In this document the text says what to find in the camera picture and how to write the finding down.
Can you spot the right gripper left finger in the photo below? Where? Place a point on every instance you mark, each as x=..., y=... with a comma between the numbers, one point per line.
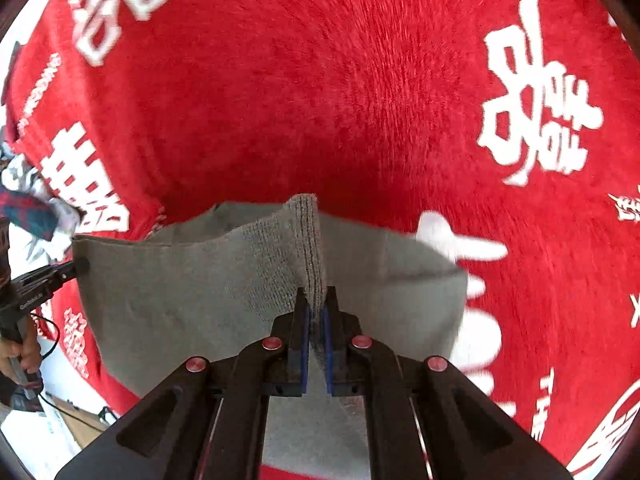
x=206, y=420

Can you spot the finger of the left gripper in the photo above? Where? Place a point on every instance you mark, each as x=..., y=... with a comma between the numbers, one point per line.
x=69, y=270

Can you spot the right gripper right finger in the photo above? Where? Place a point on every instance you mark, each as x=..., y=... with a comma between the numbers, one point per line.
x=425, y=419

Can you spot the grey sweater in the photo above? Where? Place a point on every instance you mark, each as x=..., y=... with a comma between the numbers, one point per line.
x=214, y=284

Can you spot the person's left hand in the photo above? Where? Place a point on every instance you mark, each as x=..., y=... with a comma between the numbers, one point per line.
x=27, y=353

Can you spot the dark plaid garment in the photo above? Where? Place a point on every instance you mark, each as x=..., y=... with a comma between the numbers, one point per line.
x=29, y=213

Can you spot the white patterned cloth pile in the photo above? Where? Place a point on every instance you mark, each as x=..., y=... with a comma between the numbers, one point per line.
x=17, y=174

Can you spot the cardboard box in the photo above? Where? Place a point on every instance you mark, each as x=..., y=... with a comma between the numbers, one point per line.
x=84, y=426

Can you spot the red blanket with white characters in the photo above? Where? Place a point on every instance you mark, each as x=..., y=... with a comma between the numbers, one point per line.
x=504, y=134

